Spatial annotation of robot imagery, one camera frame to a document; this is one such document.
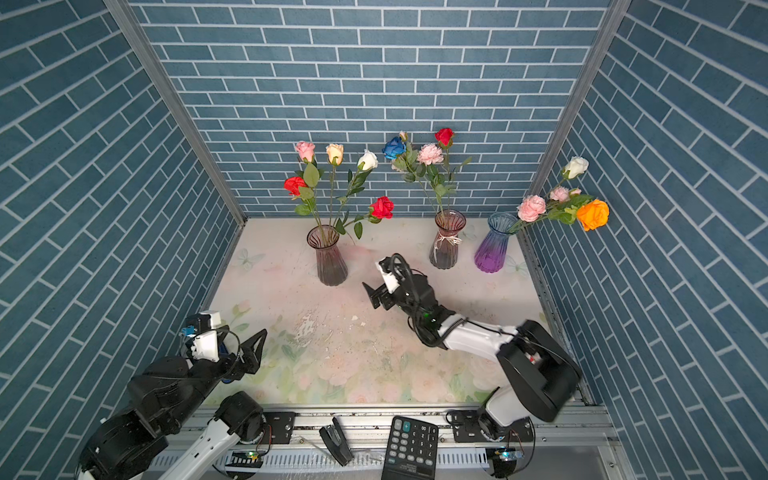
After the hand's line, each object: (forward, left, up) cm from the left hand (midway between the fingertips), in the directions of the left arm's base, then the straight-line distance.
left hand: (251, 330), depth 64 cm
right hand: (+20, -27, -7) cm, 34 cm away
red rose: (+40, -3, +8) cm, 41 cm away
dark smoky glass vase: (+28, -11, -14) cm, 34 cm away
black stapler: (-18, -18, -23) cm, 34 cm away
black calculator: (-20, -35, -22) cm, 46 cm away
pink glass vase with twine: (+35, -49, -14) cm, 62 cm away
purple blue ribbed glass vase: (+32, -64, -14) cm, 73 cm away
